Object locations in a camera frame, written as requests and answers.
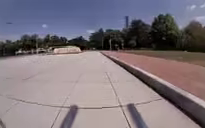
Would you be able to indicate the grey concrete slab pavement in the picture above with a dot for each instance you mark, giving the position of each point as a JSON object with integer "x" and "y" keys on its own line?
{"x": 63, "y": 73}

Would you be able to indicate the row of trees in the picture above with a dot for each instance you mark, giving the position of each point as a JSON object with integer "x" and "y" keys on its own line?
{"x": 140, "y": 35}

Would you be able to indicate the tall distant tower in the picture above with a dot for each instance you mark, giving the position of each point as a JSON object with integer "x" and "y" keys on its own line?
{"x": 126, "y": 21}

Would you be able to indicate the robot's own part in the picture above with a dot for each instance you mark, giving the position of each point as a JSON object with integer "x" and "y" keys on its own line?
{"x": 69, "y": 117}
{"x": 136, "y": 116}

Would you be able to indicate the grey stone kerb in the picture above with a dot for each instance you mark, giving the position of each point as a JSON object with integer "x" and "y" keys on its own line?
{"x": 163, "y": 89}

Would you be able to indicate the row of parked vehicles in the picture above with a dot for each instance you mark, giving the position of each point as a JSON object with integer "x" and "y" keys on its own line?
{"x": 31, "y": 51}

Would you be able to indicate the red brick path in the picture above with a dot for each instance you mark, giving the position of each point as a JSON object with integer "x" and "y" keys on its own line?
{"x": 176, "y": 70}

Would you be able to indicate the green grass lawn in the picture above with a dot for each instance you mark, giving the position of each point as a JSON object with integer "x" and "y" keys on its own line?
{"x": 190, "y": 56}

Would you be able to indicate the pale low wall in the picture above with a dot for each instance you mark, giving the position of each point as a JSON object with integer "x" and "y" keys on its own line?
{"x": 67, "y": 50}

